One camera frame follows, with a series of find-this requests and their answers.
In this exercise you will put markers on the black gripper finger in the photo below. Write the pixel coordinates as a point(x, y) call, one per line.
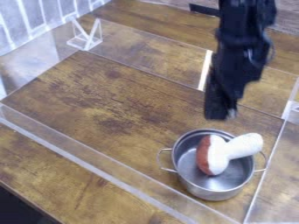
point(231, 107)
point(215, 101)

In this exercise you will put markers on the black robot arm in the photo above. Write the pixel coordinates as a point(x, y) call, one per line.
point(244, 16)

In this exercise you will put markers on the plush mushroom brown white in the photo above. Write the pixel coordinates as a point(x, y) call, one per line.
point(215, 152)

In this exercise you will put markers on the clear acrylic enclosure panel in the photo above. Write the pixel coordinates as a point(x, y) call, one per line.
point(140, 148)

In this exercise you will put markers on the silver pot with handles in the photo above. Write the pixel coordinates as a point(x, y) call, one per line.
point(216, 180)

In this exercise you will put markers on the black bar on table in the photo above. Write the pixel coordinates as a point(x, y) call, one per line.
point(204, 10)

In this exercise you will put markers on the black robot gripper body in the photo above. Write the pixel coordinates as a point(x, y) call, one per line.
point(237, 63)

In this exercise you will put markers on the clear acrylic triangle bracket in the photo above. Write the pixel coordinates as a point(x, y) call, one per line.
point(85, 40)

